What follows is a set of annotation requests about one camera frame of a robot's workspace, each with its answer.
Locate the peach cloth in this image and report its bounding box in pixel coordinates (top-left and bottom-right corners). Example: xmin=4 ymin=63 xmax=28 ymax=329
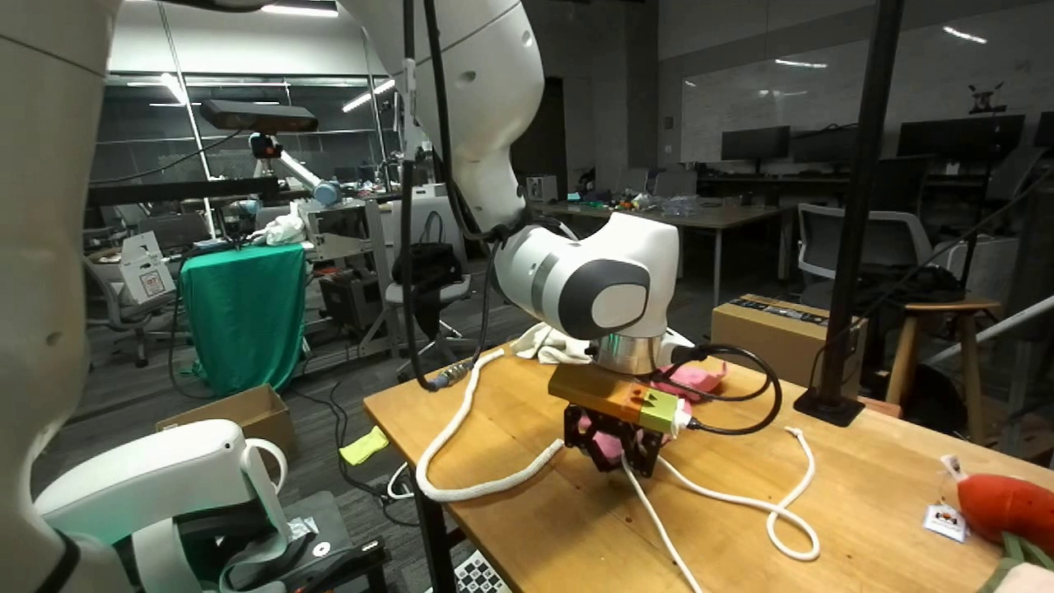
xmin=983 ymin=565 xmax=1054 ymax=593

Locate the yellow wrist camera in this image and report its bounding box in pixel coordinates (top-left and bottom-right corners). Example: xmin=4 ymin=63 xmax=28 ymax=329
xmin=549 ymin=366 xmax=693 ymax=434

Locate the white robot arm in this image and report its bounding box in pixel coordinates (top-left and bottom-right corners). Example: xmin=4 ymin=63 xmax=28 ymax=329
xmin=338 ymin=0 xmax=685 ymax=375

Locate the wooden stool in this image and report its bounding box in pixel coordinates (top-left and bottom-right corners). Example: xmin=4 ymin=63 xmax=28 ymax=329
xmin=886 ymin=301 xmax=997 ymax=440

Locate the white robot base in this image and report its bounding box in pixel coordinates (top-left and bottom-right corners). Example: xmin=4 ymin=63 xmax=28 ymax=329
xmin=0 ymin=0 xmax=387 ymax=593

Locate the small cardboard box floor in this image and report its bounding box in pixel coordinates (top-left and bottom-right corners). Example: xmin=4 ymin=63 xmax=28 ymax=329
xmin=160 ymin=387 xmax=296 ymax=458

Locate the thin white cord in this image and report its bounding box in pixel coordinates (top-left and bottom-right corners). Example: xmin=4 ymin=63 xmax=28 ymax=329
xmin=618 ymin=425 xmax=822 ymax=593

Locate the small printed card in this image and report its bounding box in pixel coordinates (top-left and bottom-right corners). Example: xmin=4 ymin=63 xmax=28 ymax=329
xmin=923 ymin=503 xmax=965 ymax=542

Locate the cardboard box on floor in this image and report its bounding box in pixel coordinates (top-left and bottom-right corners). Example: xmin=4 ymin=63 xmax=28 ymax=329
xmin=712 ymin=294 xmax=826 ymax=387

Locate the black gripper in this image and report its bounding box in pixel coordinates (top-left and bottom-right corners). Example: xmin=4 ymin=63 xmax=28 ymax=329
xmin=564 ymin=405 xmax=665 ymax=475

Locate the orange plush carrot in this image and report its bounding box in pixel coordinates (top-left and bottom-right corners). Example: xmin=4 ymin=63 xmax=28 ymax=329
xmin=955 ymin=475 xmax=1054 ymax=553

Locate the thick white rope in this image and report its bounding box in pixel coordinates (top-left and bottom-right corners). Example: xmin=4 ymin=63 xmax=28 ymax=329
xmin=411 ymin=343 xmax=569 ymax=507

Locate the black vertical pole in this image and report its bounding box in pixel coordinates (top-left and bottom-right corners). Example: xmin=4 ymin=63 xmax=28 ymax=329
xmin=796 ymin=0 xmax=906 ymax=428

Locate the white towel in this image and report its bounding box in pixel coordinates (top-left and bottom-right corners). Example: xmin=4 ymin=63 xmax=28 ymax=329
xmin=515 ymin=323 xmax=593 ymax=366

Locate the pink cloth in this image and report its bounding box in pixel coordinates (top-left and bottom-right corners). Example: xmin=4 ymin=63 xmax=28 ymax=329
xmin=574 ymin=361 xmax=732 ymax=467

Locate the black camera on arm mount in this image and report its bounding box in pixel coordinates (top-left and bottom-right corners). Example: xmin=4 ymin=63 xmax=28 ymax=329
xmin=202 ymin=100 xmax=320 ymax=159

